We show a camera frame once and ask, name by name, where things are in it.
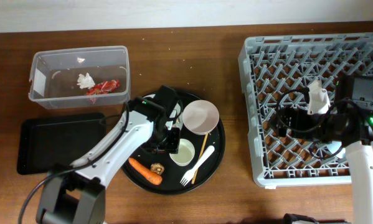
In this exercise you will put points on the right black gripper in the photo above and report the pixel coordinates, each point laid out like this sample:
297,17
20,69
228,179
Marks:
297,113

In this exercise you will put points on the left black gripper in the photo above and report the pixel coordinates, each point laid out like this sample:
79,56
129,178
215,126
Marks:
173,145

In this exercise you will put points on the small white cup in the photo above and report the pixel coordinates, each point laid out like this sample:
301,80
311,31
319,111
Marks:
185,153

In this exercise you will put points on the white plastic fork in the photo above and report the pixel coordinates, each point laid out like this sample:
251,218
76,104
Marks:
188,176

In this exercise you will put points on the wooden chopstick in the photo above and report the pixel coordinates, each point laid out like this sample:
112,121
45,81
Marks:
201,153

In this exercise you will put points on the white saucer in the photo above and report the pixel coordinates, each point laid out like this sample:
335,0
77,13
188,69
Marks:
200,117

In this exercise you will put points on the red snack wrapper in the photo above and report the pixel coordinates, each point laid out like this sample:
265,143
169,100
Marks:
103,88

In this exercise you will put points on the white tissue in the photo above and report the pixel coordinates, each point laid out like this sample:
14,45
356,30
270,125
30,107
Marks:
85,81

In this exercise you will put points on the light blue plastic cup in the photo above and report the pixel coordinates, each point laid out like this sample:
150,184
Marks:
334,147

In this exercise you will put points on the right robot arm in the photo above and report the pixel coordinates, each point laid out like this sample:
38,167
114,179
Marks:
348,120

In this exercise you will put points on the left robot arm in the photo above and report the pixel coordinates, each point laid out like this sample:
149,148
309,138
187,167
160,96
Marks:
78,195

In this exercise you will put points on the grey dishwasher rack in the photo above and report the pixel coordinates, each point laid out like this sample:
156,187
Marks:
272,71

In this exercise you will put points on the clear plastic waste bin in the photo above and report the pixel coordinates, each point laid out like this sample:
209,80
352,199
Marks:
54,75

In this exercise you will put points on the orange carrot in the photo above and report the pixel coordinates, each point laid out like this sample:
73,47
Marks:
149,175

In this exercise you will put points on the round black serving tray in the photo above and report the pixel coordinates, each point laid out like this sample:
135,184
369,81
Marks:
173,173

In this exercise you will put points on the black rectangular tray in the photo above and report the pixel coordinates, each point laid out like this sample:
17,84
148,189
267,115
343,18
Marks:
45,142

